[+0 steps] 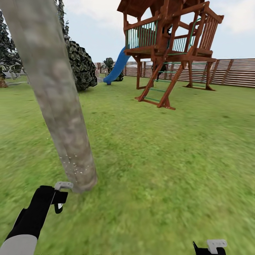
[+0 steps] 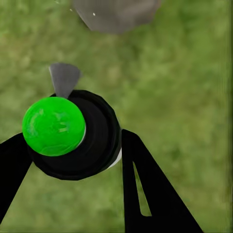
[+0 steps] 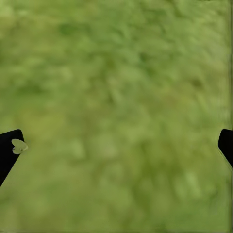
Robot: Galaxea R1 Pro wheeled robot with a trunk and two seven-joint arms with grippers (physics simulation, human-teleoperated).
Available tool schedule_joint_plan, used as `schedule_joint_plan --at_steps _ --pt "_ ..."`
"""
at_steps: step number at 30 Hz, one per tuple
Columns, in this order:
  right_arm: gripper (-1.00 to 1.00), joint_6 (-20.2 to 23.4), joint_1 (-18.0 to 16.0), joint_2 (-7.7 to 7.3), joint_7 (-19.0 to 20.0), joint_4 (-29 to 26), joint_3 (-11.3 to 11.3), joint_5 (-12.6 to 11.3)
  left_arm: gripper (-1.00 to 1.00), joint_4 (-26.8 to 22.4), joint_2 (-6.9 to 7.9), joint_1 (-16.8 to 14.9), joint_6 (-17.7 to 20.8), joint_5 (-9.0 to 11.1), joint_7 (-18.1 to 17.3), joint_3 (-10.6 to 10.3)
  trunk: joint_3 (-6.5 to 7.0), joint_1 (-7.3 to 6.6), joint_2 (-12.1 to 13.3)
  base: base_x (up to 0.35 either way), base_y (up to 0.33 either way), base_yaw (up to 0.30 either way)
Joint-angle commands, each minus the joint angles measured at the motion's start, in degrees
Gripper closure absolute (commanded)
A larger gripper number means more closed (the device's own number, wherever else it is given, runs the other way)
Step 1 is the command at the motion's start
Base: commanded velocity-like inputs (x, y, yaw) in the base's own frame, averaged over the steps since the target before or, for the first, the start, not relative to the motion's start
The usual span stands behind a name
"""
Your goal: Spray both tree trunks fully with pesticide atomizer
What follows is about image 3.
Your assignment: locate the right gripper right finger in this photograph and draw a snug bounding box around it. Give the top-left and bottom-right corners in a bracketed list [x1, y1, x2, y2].
[218, 129, 233, 167]

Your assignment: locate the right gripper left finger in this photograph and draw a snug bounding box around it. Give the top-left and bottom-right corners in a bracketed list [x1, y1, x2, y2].
[0, 129, 28, 186]

